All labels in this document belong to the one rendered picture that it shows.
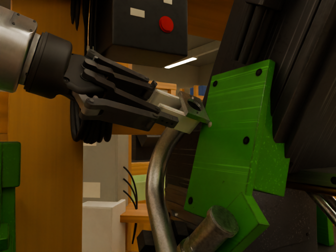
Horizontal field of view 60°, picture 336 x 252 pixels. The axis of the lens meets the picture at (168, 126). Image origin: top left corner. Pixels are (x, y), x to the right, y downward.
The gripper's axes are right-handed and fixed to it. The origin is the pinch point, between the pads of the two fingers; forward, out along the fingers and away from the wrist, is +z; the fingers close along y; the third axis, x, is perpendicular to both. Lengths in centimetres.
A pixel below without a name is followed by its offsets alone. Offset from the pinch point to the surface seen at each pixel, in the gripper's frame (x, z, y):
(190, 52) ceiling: 310, 489, 955
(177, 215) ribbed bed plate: 12.6, 6.5, -9.0
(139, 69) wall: 488, 367, 1013
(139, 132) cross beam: 24.1, 9.4, 23.2
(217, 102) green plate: -4.8, 4.4, -1.2
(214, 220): -0.3, 0.8, -18.3
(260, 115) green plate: -9.2, 4.7, -9.1
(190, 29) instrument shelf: 0, 17, 48
